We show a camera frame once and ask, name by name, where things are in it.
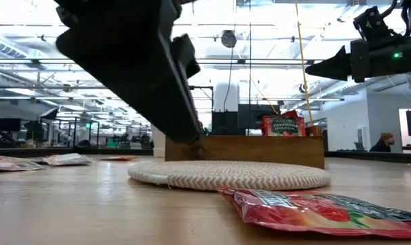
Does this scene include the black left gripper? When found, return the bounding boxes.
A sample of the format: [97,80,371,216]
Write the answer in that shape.
[54,0,203,143]

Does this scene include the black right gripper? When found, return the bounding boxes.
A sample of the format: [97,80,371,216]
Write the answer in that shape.
[306,33,411,84]

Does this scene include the wooden compartment box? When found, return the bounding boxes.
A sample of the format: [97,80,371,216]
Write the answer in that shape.
[164,125,325,170]

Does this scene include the black cabinet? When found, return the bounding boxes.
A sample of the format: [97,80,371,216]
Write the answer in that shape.
[211,111,240,136]

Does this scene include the person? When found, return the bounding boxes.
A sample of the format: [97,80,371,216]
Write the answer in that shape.
[368,132,397,153]

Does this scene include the black metal racks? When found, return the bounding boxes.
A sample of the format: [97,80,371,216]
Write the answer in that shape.
[57,117,100,149]

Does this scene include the black softbox lamp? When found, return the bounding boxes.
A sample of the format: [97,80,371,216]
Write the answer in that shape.
[39,108,59,120]

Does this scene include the round white woven mat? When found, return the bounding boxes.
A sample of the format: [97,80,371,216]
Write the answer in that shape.
[127,159,332,191]

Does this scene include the yellow hanging cable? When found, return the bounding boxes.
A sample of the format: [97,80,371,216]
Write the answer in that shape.
[293,0,316,127]

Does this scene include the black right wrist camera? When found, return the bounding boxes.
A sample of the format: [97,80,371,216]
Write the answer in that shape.
[352,5,402,41]

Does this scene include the black ceiling cord reel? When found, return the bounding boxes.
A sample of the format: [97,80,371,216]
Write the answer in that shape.
[220,29,237,49]

